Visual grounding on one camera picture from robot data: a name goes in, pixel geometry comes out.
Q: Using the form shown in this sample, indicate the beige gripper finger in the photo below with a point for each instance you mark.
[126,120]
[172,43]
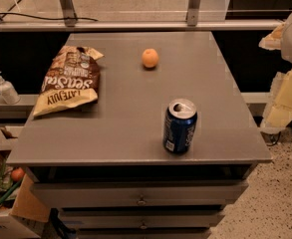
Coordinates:
[278,111]
[273,40]

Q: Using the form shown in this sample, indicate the blue pepsi can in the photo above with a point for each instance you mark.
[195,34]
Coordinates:
[179,125]

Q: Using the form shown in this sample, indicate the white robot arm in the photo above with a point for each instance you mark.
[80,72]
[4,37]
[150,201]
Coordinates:
[286,42]

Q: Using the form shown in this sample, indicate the orange fruit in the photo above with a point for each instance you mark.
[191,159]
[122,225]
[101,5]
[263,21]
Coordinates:
[150,58]

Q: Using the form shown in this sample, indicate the top drawer round knob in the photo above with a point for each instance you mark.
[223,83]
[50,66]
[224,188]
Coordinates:
[141,202]

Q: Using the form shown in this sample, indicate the drawer round knob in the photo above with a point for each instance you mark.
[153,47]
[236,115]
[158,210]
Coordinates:
[141,202]
[143,226]

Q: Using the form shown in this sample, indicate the grey drawer cabinet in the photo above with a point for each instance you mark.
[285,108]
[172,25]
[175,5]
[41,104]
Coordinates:
[94,164]

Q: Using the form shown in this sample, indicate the brown sea salt chip bag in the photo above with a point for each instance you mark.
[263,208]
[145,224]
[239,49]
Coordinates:
[72,80]

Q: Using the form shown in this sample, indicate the white pump sanitizer bottle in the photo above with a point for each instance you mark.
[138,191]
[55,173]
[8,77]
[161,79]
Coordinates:
[8,92]

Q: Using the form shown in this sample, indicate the small red fruit in box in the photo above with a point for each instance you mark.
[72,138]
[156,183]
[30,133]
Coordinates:
[17,174]

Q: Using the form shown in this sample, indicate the green stick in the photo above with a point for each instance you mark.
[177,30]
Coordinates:
[10,191]

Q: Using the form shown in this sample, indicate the cardboard box with items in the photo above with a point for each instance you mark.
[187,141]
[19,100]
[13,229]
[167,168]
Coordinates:
[22,215]

